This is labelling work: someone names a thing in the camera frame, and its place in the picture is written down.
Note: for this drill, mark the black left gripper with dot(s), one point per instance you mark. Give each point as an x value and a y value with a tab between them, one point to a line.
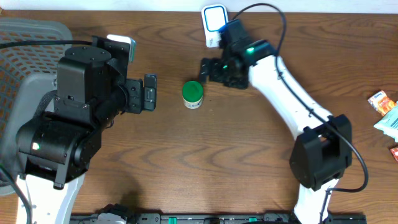
134	103

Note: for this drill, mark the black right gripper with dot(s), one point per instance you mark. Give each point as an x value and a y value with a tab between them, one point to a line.
237	82

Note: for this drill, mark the green lid jar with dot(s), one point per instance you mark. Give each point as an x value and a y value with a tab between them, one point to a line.
192	94

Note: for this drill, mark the orange tissue pack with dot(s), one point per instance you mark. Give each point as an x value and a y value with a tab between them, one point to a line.
381	102

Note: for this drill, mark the teal wet wipes pack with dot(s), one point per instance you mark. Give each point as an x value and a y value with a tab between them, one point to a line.
388	124

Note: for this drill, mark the orange candy bar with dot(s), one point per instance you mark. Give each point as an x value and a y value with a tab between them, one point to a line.
394	152

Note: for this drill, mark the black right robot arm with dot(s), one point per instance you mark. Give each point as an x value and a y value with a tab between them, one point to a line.
322	148

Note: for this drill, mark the white barcode scanner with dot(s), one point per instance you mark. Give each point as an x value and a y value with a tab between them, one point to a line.
213	17

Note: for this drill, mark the dark grey plastic basket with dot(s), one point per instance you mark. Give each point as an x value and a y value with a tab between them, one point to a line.
25	77

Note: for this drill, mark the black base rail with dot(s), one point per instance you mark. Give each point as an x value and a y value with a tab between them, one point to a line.
155	218

